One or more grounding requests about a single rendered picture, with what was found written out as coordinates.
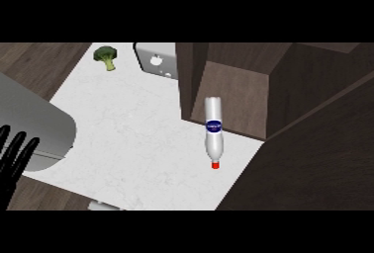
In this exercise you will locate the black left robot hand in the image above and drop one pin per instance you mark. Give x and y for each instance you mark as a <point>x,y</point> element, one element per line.
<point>11,171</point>

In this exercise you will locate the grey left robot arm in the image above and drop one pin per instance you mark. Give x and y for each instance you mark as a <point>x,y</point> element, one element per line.
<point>34,122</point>

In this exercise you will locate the white water bottle red cap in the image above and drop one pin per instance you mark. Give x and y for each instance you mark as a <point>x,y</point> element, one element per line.
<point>213,138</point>

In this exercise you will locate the dark wooden cabinet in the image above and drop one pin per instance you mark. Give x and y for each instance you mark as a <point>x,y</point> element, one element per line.
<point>234,85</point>

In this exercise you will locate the dark wooden cabinet door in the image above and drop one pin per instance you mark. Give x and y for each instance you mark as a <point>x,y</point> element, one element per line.
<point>311,158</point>

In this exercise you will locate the pale grey rounded object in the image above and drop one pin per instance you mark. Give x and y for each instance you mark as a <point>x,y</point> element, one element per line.
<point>102,206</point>

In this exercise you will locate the green broccoli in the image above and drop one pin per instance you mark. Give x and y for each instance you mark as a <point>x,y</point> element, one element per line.
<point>105,55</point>

